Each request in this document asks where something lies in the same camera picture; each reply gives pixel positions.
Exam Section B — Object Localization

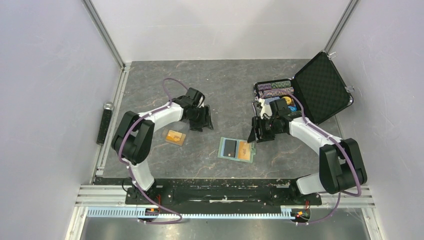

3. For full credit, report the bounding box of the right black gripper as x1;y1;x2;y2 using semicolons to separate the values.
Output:
247;116;283;143

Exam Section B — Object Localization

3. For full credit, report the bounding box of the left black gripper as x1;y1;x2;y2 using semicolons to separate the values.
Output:
187;105;214;133

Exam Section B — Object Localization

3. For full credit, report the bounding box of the green leather card holder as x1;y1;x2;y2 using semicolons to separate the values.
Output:
217;137;256;163

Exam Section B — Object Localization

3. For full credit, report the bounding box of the orange credit card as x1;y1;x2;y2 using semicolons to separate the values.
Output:
165;130;187;146
237;141;252;162

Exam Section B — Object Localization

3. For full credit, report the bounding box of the clear plastic card box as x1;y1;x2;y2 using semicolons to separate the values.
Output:
161;129;187;146

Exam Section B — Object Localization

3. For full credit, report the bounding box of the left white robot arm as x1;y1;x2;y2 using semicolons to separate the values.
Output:
111;87;214;204

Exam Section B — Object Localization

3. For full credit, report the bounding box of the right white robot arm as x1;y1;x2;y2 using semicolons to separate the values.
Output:
247;99;368;204

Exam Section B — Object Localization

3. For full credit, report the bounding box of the yellow dealer chip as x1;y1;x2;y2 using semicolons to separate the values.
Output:
282;96;293;106

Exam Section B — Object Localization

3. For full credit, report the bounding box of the black poker chip case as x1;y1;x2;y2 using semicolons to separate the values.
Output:
253;50;354;125

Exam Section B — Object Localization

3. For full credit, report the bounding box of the black tool silver knob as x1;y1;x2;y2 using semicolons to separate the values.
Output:
96;101;114;146

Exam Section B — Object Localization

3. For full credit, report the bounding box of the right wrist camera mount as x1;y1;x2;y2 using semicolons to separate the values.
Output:
258;99;273;119

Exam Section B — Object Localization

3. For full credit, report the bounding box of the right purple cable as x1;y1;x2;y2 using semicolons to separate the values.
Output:
251;88;363;227

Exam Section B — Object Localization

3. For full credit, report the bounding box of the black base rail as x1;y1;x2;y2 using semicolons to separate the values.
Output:
93;177;322;207

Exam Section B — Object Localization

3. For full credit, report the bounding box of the white slotted cable duct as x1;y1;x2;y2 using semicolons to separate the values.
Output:
86;206;301;220

